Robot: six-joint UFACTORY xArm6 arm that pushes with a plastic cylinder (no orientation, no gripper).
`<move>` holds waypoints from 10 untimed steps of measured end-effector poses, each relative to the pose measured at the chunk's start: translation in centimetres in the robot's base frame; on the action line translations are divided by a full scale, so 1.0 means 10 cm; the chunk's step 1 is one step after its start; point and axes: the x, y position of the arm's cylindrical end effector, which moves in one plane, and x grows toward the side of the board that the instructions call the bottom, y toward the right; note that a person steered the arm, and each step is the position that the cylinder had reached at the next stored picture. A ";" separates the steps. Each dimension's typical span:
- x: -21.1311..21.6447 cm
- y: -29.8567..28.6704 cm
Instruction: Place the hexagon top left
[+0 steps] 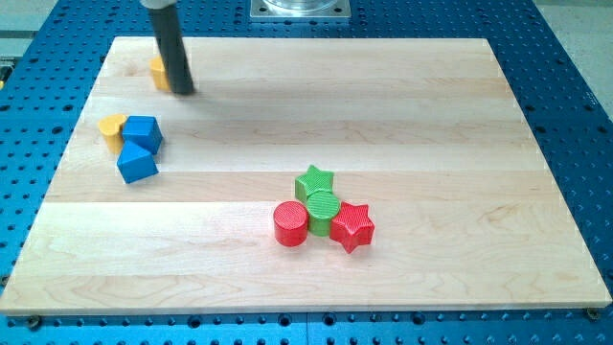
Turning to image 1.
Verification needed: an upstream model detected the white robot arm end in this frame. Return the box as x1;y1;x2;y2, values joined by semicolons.
140;0;177;10

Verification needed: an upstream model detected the green cylinder block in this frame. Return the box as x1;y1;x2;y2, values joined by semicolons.
306;192;340;237

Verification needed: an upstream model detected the red cylinder block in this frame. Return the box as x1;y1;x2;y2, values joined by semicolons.
273;201;308;247

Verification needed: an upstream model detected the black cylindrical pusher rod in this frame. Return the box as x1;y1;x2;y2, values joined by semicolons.
148;4;194;95

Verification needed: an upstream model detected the yellow heart block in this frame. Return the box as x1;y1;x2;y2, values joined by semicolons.
98;113;127;154

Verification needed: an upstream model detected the red star block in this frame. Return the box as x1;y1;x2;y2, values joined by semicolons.
329;201;375;254

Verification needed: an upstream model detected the blue cube block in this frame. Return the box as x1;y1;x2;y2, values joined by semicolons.
122;115;163;155

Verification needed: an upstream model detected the green star block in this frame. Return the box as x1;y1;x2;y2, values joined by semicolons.
294;165;334;203

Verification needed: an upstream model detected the yellow hexagon block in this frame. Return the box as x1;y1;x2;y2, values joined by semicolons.
148;56;170;92

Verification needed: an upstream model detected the blue triangle block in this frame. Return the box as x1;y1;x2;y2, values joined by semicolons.
116;141;158;184

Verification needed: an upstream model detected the light wooden board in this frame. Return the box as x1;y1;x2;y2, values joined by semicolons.
1;36;611;315

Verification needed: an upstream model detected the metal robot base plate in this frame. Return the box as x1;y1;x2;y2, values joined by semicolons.
249;0;352;19

